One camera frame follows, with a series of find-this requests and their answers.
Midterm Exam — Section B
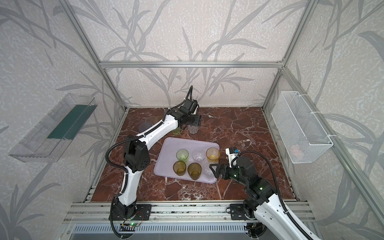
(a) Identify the clear faceted cup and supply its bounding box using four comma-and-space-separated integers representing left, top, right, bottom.
188, 125, 199, 135

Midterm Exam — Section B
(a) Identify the small clear faceted glass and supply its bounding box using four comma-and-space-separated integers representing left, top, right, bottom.
203, 164, 216, 181

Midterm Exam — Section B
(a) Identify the small yellow cup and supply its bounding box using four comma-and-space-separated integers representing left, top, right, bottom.
206, 148, 220, 164

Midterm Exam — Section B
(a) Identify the small green cup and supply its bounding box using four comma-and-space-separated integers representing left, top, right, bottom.
176, 149, 189, 163

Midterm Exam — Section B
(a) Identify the brown textured cup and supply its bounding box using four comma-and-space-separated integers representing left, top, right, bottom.
188, 163, 202, 180
173, 161, 187, 176

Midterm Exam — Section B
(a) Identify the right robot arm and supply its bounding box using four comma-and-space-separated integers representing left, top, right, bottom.
210, 148, 319, 240

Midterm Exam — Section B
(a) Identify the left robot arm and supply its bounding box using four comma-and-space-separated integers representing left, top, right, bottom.
105, 86, 202, 219

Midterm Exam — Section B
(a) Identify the lavender plastic tray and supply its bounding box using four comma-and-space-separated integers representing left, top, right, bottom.
154, 137, 220, 184

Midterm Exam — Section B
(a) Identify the tall green plastic cup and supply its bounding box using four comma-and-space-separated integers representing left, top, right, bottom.
172, 128, 181, 135

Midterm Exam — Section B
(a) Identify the tall blue frosted cup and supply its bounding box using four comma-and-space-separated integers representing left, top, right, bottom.
138, 122, 153, 133

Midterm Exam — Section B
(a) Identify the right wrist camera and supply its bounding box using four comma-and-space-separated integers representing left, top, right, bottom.
225, 147, 240, 168

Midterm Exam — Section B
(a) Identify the white wire basket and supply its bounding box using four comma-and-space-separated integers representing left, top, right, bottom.
272, 91, 334, 164

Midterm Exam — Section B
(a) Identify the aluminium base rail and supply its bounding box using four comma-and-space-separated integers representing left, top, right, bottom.
62, 200, 316, 224

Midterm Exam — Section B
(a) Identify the clear plastic wall bin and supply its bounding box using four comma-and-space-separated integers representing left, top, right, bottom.
9, 94, 98, 163

